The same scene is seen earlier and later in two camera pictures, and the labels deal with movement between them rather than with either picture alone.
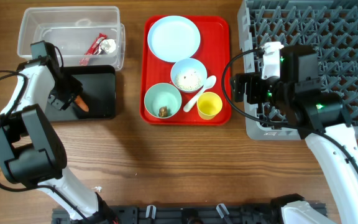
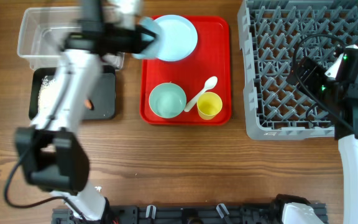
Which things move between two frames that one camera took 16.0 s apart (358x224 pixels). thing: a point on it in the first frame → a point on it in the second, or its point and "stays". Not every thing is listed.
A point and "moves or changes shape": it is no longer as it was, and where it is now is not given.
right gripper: x=253 y=80 → x=315 y=71
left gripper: x=63 y=103 → x=142 y=44
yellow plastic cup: x=208 y=104 stays
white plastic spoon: x=209 y=82 stays
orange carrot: x=81 y=104 moves or changes shape
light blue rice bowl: x=188 y=74 → x=152 y=50
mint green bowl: x=161 y=95 moves or changes shape
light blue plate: x=174 y=38 stays
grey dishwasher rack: x=345 y=33 stays
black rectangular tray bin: x=98 y=92 stays
